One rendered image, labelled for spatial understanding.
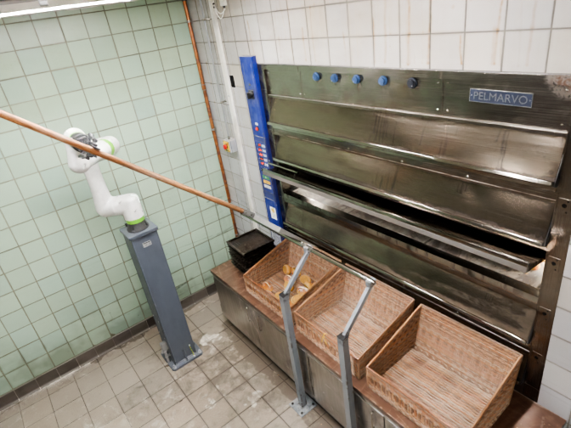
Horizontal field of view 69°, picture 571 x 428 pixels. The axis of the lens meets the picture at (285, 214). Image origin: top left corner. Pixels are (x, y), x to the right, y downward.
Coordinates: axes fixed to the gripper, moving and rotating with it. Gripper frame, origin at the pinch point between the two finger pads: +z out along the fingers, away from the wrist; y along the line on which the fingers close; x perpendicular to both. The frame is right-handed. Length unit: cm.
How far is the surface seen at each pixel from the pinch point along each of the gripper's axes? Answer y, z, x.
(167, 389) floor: 148, -42, -130
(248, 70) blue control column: -86, -46, -83
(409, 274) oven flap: -7, 83, -154
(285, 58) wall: -94, -8, -80
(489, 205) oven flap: -50, 123, -118
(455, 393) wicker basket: 37, 127, -164
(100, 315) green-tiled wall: 133, -121, -95
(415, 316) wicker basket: 12, 94, -160
